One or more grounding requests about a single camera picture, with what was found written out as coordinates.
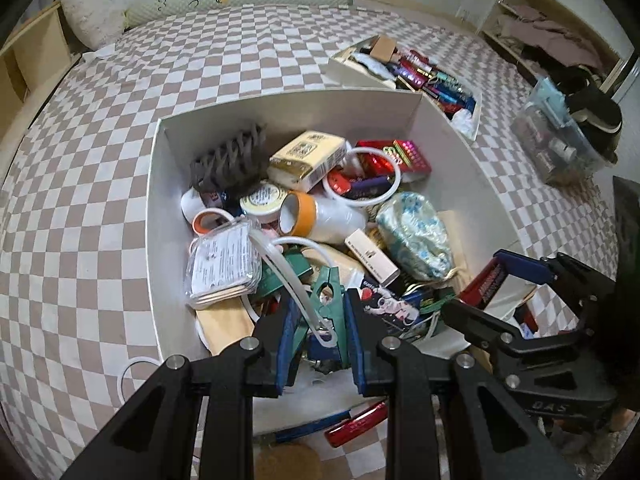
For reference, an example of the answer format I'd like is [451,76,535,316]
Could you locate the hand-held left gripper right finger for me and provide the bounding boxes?
[345,287,576,480]

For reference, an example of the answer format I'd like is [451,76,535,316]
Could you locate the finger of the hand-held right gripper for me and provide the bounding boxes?
[492,249,618,333]
[442,299,586,377]

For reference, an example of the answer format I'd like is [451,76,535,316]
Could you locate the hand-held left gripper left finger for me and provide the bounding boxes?
[62,295,303,480]

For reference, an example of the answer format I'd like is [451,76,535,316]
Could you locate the red white cigarette pack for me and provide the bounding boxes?
[460,259,540,322]

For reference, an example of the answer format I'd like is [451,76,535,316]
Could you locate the green clothespin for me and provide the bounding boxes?
[306,264,349,363]

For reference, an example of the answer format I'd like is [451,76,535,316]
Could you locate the white plastic ring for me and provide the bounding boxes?
[116,356,162,407]
[321,146,404,209]
[247,230,343,348]

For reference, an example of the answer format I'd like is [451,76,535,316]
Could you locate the clear plastic case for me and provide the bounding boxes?
[186,221,262,307]

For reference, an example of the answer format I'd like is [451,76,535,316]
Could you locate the brown hair claw clip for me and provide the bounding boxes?
[189,117,271,192]

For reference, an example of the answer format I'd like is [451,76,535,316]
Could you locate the large white cardboard box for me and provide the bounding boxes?
[145,87,541,436]

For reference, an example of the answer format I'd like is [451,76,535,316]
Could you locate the person's right hand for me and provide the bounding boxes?
[607,407,636,433]

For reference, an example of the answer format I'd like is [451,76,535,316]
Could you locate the cartoon printed pack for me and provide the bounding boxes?
[359,276,422,335]

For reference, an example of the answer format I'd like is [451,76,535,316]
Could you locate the dark green pack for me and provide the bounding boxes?
[256,251,312,300]

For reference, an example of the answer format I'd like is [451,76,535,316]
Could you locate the red glossy case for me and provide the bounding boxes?
[324,400,389,449]

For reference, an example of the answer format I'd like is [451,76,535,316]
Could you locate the blue foil stick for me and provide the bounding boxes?
[272,410,352,444]

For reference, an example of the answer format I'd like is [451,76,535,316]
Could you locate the white rectangular lighter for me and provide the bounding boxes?
[344,229,402,285]

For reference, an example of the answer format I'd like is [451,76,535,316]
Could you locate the blue floral fabric pouch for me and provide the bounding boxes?
[375,191,457,282]

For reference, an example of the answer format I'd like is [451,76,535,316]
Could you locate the round cork disc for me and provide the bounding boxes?
[254,442,328,480]

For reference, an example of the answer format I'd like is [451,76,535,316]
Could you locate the clear plastic storage bin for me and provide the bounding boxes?
[510,77,608,186]

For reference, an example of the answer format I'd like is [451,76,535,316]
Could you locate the white thread spool orange end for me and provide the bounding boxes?
[277,191,370,245]

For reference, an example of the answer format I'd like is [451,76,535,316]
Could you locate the white tape roll yellow label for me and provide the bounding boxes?
[239,180,289,222]

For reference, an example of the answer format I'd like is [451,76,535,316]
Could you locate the orange white scissors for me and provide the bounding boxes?
[191,206,236,237]

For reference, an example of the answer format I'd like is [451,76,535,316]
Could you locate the red glitter cigarette pack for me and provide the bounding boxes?
[354,139,432,184]

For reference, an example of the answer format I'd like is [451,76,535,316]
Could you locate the purple lighter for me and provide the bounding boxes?
[349,176,389,200]

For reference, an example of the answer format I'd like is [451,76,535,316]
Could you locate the black shoe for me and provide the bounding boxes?
[560,67,623,166]

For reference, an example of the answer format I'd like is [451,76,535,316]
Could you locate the white red roll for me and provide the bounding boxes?
[179,187,223,224]

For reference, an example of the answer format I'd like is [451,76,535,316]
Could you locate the cream yellow paper pack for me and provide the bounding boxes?
[267,130,349,194]

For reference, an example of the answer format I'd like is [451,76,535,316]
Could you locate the pile of colourful lighters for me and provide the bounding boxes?
[395,50,476,116]

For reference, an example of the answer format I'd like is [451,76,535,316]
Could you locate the pink clothes pile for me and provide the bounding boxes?
[495,5,603,68]

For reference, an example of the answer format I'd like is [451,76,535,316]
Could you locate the small white cardboard box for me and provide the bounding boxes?
[327,35,483,143]

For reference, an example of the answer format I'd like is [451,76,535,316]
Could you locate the white paper scrap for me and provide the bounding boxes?
[81,44,117,62]

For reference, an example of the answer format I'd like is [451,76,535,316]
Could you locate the white fluffy pillow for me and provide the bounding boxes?
[60,0,128,51]

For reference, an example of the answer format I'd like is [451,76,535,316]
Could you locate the wooden bedside shelf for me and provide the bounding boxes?
[0,0,83,171]

